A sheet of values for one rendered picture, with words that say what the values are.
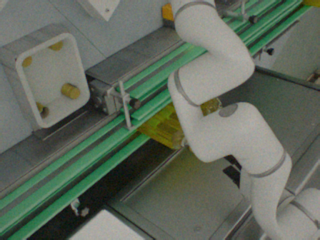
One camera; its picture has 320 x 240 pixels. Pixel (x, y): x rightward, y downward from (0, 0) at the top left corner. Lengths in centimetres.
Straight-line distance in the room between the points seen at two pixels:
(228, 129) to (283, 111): 83
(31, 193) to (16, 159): 12
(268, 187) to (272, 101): 82
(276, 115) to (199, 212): 55
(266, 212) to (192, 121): 22
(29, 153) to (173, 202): 42
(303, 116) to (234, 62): 83
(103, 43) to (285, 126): 70
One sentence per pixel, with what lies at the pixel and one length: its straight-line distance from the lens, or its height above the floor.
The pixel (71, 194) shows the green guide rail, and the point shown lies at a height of 95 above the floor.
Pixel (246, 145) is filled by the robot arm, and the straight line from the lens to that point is 68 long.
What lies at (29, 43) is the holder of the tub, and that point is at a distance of 101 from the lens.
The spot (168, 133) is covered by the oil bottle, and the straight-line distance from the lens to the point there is 109.
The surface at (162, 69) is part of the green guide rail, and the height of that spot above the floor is 93.
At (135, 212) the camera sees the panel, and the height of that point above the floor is 108.
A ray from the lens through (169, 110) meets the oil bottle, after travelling 118.
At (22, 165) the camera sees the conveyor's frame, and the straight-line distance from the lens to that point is 107.
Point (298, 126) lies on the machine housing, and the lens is 142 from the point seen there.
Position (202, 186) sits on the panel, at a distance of 115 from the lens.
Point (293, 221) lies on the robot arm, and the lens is 82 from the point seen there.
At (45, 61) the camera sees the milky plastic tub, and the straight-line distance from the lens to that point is 108.
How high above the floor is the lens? 164
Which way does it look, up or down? 34 degrees down
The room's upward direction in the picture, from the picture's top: 115 degrees clockwise
